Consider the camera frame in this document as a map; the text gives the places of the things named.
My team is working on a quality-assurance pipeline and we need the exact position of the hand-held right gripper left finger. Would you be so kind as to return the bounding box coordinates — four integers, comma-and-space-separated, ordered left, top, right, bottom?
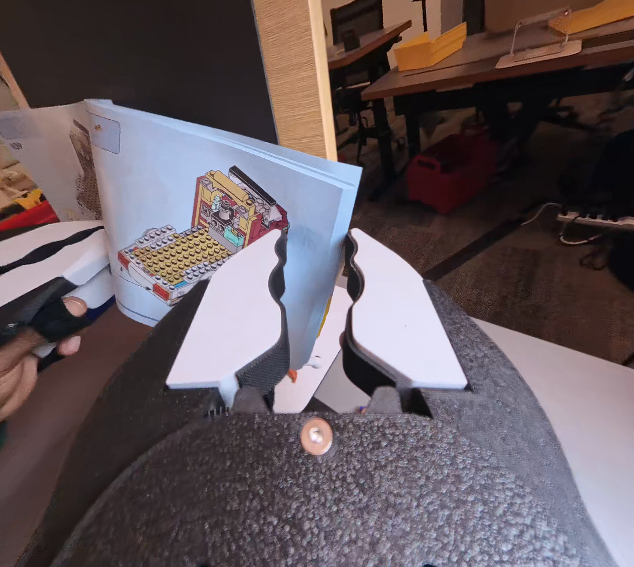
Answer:
165, 229, 292, 406

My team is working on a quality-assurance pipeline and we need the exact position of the wooden office desk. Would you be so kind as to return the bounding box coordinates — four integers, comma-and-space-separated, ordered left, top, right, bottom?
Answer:
327, 21, 412, 151
362, 24, 634, 191

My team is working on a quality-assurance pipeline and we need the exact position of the red storage bin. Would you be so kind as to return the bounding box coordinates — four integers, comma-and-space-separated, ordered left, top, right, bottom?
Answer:
0, 200, 59, 233

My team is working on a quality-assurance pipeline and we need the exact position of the white power strip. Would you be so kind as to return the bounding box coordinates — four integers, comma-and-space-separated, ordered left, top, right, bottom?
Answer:
557, 210, 634, 231

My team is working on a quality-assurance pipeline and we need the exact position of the red floor bin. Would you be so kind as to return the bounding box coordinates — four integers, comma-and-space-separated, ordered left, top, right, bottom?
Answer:
407, 133, 498, 213

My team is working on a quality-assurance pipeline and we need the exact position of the yellow storage bin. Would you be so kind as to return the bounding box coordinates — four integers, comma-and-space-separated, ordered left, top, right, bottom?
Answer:
547, 0, 634, 35
394, 23, 467, 71

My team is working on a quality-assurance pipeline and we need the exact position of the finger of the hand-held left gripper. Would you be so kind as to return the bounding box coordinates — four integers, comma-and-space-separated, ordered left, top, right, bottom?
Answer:
0, 221, 107, 274
0, 230, 112, 307

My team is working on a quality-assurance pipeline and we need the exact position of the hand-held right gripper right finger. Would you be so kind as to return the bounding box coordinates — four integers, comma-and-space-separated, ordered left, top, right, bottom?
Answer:
342, 228, 469, 390

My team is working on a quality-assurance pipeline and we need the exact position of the building instruction booklet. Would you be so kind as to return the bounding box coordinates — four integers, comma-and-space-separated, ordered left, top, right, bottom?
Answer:
0, 98, 363, 369

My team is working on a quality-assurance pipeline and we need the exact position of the black office chair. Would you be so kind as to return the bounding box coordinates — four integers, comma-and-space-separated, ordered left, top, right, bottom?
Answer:
329, 0, 385, 48

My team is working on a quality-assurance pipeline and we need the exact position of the person's left hand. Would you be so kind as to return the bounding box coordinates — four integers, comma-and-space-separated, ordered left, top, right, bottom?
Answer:
0, 297, 90, 422

